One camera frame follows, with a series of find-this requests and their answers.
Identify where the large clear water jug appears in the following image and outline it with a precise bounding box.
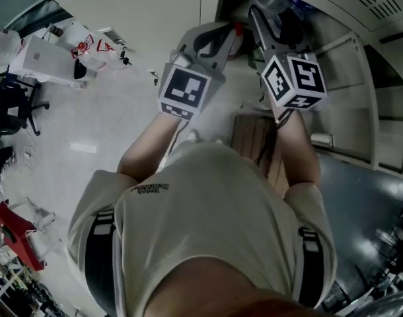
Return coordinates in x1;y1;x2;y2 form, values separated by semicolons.
0;24;24;67

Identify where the white bottle red cap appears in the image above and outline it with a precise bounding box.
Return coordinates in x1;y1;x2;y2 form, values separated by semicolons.
226;20;247;62

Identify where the person's beige shirt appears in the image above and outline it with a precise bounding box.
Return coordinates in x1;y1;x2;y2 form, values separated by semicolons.
66;142;338;317

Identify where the red box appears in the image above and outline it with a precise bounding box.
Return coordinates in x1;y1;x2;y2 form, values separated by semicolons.
0;200;46;272

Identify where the white floor cable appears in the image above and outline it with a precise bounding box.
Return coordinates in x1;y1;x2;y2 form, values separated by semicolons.
22;145;37;172

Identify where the white shelf rack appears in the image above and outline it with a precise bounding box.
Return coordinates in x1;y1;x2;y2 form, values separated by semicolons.
0;265;34;317

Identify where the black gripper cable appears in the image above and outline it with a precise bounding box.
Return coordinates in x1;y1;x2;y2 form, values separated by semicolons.
254;108;293;165

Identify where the person's right forearm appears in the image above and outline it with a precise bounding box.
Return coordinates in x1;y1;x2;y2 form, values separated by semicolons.
272;109;322;188

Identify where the wooden slatted floor mat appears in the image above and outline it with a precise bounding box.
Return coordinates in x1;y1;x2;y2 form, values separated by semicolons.
231;114;289;198

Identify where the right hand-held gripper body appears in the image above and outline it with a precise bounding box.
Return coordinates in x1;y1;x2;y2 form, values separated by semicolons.
261;44;328;110

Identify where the white device with black screen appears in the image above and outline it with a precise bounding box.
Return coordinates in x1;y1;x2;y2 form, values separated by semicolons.
73;57;98;81

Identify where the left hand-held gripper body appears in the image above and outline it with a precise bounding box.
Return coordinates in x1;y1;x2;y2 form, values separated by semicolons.
157;53;227;122

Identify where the white cardboard box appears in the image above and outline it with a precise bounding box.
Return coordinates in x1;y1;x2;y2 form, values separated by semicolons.
8;34;79;84

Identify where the pack of red-capped bottles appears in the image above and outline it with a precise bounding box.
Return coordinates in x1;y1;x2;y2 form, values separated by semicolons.
71;34;120;71

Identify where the person's left forearm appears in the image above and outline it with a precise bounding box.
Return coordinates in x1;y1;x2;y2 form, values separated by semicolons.
117;112;181;182

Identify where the black office chair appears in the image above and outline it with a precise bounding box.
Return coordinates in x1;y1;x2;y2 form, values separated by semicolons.
0;77;51;137

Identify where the black shoulder strap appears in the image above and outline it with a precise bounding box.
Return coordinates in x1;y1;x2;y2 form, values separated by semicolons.
297;228;325;308

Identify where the clear plastic cup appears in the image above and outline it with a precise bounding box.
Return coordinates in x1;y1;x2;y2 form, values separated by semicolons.
252;0;290;17

